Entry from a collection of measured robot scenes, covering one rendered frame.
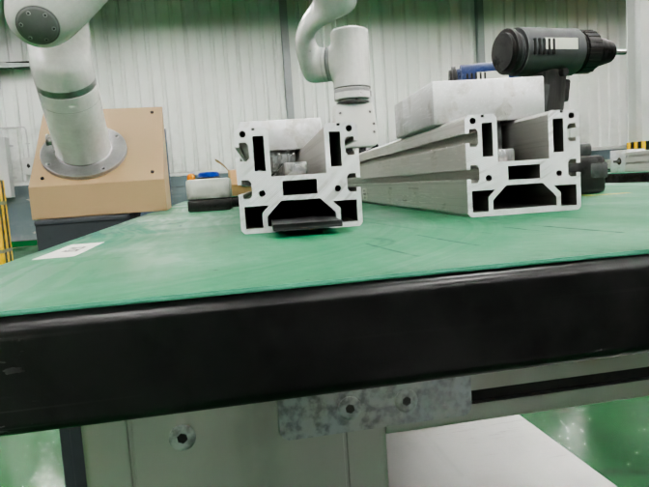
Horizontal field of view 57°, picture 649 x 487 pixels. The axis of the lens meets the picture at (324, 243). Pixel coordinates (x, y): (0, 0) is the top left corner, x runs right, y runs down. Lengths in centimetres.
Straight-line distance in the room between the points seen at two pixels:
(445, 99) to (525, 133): 8
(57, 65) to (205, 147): 1106
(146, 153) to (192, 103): 1100
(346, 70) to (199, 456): 111
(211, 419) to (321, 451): 6
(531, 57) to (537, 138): 27
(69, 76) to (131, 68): 1131
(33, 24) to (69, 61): 14
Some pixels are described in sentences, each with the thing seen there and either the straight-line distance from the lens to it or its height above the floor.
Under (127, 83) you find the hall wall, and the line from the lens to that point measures 1258.
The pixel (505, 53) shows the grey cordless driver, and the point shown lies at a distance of 82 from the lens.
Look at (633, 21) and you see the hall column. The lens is 963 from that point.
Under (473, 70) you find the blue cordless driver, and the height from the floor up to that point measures 98.
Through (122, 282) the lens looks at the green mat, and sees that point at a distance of 27.
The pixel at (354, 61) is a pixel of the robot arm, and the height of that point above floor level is 108.
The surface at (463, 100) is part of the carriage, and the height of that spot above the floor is 89.
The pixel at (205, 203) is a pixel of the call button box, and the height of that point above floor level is 79.
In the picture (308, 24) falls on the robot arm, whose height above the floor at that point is 115.
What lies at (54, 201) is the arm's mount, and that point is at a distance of 143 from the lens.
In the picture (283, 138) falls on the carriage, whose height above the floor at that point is 88.
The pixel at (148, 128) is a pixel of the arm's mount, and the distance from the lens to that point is 155.
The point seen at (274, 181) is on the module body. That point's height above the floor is 82.
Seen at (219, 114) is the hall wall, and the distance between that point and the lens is 1241.
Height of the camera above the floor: 82
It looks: 6 degrees down
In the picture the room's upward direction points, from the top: 4 degrees counter-clockwise
